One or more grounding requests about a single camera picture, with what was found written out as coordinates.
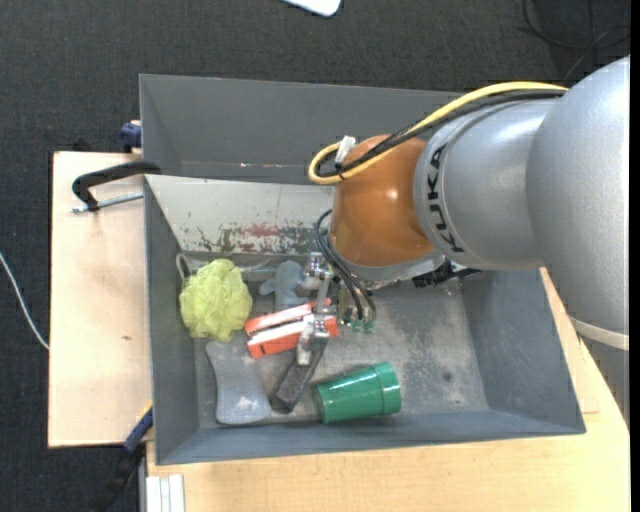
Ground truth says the grey metal bin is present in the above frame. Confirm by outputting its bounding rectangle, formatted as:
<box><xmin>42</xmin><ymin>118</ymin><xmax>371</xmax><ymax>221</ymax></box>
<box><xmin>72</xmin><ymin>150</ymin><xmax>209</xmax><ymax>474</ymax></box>
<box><xmin>138</xmin><ymin>73</ymin><xmax>587</xmax><ymax>466</ymax></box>

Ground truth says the yellow-green mesh bath sponge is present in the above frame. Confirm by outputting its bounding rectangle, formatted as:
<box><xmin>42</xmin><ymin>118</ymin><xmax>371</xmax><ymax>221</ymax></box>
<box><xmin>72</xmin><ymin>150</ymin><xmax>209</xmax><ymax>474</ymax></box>
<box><xmin>174</xmin><ymin>252</ymin><xmax>255</xmax><ymax>344</ymax></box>

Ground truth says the grey-blue cloth toy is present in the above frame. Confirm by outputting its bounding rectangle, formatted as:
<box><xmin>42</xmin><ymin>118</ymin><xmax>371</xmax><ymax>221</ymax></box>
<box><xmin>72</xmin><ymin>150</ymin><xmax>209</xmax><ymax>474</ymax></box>
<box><xmin>258</xmin><ymin>259</ymin><xmax>314</xmax><ymax>312</ymax></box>

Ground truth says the orange and white stapler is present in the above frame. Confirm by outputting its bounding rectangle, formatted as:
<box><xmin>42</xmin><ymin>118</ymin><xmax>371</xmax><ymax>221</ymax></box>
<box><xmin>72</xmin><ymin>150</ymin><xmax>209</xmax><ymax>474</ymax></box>
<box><xmin>243</xmin><ymin>298</ymin><xmax>342</xmax><ymax>360</ymax></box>

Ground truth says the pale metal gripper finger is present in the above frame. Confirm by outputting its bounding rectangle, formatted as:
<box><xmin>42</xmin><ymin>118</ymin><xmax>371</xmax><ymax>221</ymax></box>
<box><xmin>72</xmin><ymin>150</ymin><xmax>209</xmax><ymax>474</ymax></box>
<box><xmin>295</xmin><ymin>251</ymin><xmax>332</xmax><ymax>298</ymax></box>
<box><xmin>295</xmin><ymin>317</ymin><xmax>333</xmax><ymax>366</ymax></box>

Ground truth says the green plastic cup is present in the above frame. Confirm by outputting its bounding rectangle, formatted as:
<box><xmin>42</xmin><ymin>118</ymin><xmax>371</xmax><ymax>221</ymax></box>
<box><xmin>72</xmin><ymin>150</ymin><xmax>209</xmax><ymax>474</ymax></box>
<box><xmin>312</xmin><ymin>361</ymin><xmax>404</xmax><ymax>426</ymax></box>

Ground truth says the grey-blue flat curved pad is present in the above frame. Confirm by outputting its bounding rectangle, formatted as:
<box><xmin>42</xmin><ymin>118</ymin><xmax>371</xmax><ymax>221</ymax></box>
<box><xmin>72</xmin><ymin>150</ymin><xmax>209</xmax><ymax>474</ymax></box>
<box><xmin>204</xmin><ymin>340</ymin><xmax>274</xmax><ymax>427</ymax></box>

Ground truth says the pale wood flat board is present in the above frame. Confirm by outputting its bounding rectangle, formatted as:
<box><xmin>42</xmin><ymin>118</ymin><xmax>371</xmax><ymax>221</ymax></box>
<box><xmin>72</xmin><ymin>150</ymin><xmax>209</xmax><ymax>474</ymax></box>
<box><xmin>47</xmin><ymin>149</ymin><xmax>154</xmax><ymax>449</ymax></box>

